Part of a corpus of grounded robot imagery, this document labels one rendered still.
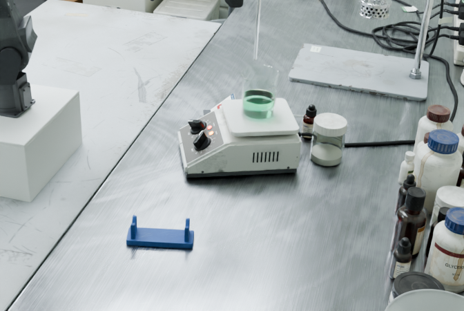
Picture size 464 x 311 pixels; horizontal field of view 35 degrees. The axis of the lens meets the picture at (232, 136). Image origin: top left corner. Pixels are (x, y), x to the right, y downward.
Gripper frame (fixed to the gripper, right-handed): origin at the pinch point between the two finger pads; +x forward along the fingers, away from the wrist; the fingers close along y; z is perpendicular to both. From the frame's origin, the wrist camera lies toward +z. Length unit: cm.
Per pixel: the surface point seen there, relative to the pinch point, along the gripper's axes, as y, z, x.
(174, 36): 55, -35, -10
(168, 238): -23.9, -33.7, -15.8
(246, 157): -6.8, -30.6, -1.6
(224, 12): 254, -104, 27
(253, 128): -5.2, -26.0, -0.4
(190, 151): -3.4, -31.2, -11.0
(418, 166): -16.5, -27.3, 24.9
